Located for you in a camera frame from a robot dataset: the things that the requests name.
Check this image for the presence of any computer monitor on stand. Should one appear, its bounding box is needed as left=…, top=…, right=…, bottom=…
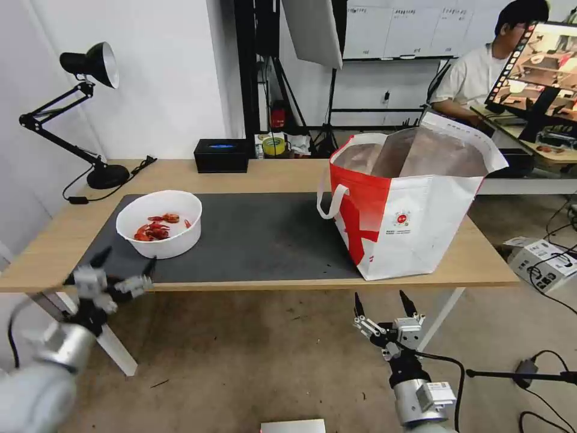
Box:
left=484, top=19, right=577, bottom=141

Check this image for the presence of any black table mat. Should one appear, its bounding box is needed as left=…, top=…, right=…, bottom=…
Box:
left=63, top=192, right=368, bottom=286

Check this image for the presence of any black metal frame post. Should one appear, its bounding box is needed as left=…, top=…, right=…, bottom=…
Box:
left=237, top=0, right=272, bottom=141

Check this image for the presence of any red and white takeout bag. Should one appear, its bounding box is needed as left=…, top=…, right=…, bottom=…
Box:
left=316, top=127, right=511, bottom=282

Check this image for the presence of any white photo softbox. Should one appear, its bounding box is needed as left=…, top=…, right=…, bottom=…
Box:
left=279, top=0, right=345, bottom=71

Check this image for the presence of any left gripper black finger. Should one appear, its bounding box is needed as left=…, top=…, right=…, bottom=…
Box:
left=88, top=247, right=113, bottom=272
left=112, top=257, right=157, bottom=297

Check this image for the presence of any red crayfish shell pile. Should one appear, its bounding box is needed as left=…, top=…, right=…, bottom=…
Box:
left=133, top=220, right=172, bottom=243

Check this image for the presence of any wooden side desk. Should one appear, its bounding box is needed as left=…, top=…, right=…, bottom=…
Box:
left=469, top=104, right=577, bottom=197

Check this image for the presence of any black tissue box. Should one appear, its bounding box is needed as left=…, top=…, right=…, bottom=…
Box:
left=194, top=138, right=250, bottom=174

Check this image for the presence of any black stand bar with adapter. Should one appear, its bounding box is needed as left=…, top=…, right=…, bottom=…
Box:
left=466, top=358, right=577, bottom=390

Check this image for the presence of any white robot front shell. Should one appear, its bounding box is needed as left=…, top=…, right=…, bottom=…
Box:
left=260, top=419, right=327, bottom=433

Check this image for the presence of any white printed cardboard box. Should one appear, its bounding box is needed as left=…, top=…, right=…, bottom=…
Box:
left=506, top=238, right=577, bottom=295

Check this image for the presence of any yellow green tape roll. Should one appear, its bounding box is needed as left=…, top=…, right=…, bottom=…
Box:
left=261, top=137, right=287, bottom=158

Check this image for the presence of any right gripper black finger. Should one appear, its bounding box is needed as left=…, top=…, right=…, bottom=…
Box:
left=398, top=289, right=426, bottom=327
left=352, top=292, right=389, bottom=339

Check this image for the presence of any black desk lamp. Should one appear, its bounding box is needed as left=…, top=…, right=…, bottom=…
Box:
left=19, top=41, right=132, bottom=190

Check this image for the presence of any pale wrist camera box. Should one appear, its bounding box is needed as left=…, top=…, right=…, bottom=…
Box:
left=73, top=265, right=109, bottom=297
left=392, top=316, right=425, bottom=349

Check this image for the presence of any white table leg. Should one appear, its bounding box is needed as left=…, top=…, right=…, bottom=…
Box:
left=41, top=292, right=139, bottom=378
left=415, top=286, right=466, bottom=354

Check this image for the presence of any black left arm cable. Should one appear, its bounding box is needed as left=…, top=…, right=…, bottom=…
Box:
left=7, top=299, right=42, bottom=369

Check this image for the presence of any whiteboard with papers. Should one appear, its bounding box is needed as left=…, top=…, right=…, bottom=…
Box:
left=341, top=0, right=475, bottom=61

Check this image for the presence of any black lamp cable with switch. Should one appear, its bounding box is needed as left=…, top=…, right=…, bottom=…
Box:
left=62, top=155, right=158, bottom=205

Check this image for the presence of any person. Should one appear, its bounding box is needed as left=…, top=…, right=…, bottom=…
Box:
left=427, top=0, right=552, bottom=132

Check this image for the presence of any black light stand tripod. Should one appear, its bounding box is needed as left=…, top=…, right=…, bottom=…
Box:
left=310, top=67, right=345, bottom=156

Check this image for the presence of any white round takeout bowl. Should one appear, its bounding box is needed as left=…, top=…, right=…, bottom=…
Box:
left=115, top=189, right=203, bottom=260

